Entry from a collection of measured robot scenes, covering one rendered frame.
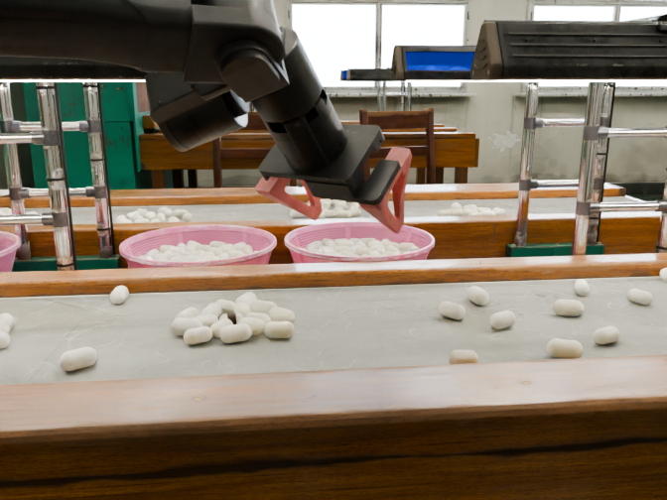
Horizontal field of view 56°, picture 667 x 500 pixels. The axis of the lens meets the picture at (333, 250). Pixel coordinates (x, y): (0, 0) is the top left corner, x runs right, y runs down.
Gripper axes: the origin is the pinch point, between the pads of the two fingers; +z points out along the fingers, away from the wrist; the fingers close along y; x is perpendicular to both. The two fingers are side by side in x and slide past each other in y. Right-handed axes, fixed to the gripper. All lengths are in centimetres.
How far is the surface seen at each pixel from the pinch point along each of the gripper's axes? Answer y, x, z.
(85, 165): -268, 89, 112
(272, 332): -12.8, -8.8, 13.4
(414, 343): 1.0, -2.3, 20.3
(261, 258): -35.2, 8.7, 27.4
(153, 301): -35.9, -8.9, 14.7
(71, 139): -272, 95, 99
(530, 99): -9, 62, 39
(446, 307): 0.4, 6.0, 25.0
